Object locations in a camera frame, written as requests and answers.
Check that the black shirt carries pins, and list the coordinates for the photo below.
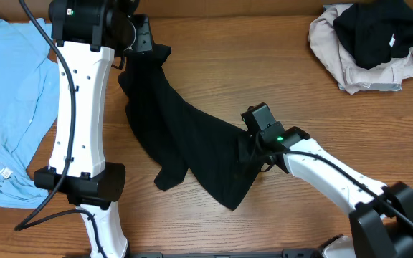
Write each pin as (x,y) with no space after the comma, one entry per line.
(179,137)

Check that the black folded garment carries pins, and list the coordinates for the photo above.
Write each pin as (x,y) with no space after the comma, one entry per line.
(377,32)

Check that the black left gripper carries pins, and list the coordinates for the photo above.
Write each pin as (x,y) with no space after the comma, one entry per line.
(145,39)

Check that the beige garment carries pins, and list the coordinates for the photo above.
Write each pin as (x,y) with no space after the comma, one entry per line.
(351,78)

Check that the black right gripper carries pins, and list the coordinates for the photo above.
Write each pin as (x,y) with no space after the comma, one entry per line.
(247,147)

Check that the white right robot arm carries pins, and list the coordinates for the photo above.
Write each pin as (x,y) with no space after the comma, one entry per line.
(380,216)

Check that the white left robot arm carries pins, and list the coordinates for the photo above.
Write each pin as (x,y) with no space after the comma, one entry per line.
(87,36)

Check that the light blue t-shirt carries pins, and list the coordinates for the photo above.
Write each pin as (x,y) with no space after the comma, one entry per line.
(29,98)

